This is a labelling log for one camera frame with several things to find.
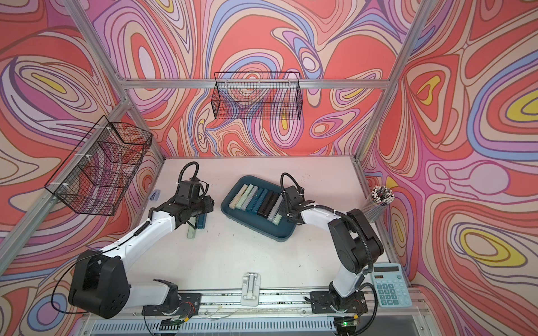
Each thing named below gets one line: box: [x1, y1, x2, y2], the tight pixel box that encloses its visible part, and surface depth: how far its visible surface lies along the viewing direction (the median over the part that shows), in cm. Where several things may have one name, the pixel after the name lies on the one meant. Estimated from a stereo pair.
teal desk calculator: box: [370, 263, 413, 308], surface depth 76 cm
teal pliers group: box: [197, 212, 207, 229], surface depth 95 cm
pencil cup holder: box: [361, 185, 395, 223], surface depth 85 cm
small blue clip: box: [149, 189, 162, 201], surface depth 103 cm
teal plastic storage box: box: [221, 175, 298, 242], surface depth 95 cm
